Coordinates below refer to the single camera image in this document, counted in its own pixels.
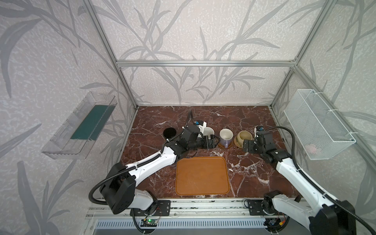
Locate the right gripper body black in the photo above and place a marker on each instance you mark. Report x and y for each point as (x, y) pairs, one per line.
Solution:
(248, 146)

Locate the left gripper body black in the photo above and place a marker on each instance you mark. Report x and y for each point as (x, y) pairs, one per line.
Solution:
(207, 141)

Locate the white speckled mug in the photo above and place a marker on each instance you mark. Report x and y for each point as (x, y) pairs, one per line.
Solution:
(207, 131)

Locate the brown wooden coaster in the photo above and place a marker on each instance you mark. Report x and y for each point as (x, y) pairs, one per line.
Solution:
(222, 146)

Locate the beige mug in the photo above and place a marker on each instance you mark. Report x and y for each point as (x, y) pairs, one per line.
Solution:
(245, 135)

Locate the white and purple mug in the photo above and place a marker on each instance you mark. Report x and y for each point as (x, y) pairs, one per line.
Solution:
(226, 136)

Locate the black mug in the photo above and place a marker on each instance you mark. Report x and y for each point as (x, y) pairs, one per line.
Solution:
(169, 133)

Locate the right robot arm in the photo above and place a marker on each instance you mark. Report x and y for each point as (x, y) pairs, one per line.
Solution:
(324, 214)

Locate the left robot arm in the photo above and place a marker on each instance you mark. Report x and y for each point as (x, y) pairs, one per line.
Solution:
(119, 189)

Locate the orange plastic tray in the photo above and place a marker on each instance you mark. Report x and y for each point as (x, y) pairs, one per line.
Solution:
(202, 176)

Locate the right electronics board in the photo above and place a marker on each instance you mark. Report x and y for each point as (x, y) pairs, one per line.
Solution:
(274, 222)

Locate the electronics board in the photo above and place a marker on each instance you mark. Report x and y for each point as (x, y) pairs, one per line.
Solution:
(274, 222)
(147, 222)

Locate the left electronics board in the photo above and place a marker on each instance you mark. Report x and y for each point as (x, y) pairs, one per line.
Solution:
(147, 222)

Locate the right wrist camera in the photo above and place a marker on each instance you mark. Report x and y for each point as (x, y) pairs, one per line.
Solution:
(257, 129)

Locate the white wire mesh basket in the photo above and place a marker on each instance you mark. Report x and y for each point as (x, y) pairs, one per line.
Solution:
(320, 131)

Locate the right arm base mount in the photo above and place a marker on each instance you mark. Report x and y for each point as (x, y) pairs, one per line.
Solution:
(254, 207)

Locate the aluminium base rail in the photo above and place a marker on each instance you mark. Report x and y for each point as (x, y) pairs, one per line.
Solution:
(188, 208)

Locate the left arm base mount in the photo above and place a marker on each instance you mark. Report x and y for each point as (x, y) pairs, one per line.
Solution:
(163, 207)

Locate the clear plastic wall bin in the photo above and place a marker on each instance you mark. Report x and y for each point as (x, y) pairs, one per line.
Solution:
(78, 134)

